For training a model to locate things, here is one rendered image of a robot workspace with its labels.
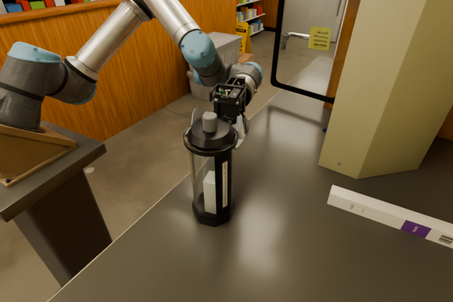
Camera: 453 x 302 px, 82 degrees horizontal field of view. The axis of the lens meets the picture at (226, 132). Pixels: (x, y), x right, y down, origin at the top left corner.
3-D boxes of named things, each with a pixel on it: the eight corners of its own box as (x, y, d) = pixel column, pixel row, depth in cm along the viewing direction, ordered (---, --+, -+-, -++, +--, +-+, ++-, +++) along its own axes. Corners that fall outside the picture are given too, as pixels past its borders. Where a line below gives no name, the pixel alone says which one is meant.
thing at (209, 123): (225, 162, 48) (225, 132, 44) (180, 152, 50) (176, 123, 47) (238, 135, 55) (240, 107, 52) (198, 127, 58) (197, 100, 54)
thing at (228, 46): (242, 63, 325) (243, 36, 307) (214, 79, 283) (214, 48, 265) (215, 57, 344) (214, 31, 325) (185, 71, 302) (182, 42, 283)
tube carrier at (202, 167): (228, 230, 58) (228, 156, 46) (183, 218, 61) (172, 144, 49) (240, 195, 67) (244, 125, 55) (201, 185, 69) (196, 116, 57)
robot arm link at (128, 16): (25, 79, 83) (139, -50, 83) (63, 94, 98) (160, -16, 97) (46, 102, 80) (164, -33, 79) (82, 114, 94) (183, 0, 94)
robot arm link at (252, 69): (236, 82, 83) (263, 86, 81) (226, 97, 75) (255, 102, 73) (238, 58, 79) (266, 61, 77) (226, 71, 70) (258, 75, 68)
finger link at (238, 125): (235, 129, 48) (228, 105, 56) (234, 154, 52) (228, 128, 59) (251, 127, 49) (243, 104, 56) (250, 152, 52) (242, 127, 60)
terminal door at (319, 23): (340, 106, 97) (375, -18, 75) (269, 85, 113) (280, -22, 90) (342, 106, 98) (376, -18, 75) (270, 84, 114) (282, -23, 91)
